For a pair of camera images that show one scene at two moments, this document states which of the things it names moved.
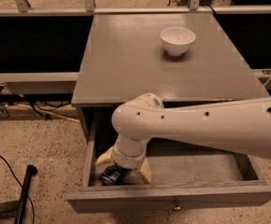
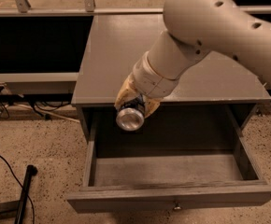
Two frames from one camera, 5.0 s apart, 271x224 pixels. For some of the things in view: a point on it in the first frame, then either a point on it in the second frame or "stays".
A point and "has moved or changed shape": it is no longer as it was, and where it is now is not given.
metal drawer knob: (177, 205) stays
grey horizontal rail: (134, 11) stays
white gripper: (126, 160) → (152, 79)
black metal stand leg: (30, 172) stays
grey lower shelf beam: (22, 83) stays
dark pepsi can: (114, 175) has moved or changed shape
